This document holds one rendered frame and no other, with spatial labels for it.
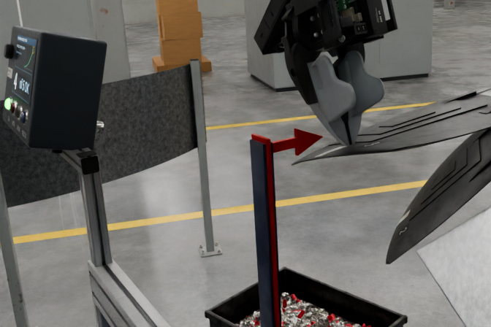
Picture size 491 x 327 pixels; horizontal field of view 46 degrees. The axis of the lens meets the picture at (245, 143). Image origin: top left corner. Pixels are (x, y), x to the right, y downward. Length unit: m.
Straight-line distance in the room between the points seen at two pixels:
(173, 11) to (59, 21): 2.48
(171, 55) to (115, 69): 3.89
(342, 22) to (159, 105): 2.04
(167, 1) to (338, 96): 8.06
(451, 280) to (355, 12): 0.31
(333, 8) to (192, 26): 8.13
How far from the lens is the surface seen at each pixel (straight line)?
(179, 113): 2.65
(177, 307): 2.56
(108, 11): 4.79
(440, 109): 0.67
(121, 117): 2.42
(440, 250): 0.70
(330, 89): 0.57
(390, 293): 2.60
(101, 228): 1.02
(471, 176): 0.84
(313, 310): 0.87
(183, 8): 8.62
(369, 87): 0.58
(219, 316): 0.82
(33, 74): 1.00
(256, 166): 0.48
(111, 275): 1.03
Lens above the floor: 1.32
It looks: 16 degrees down
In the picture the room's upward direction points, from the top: 4 degrees counter-clockwise
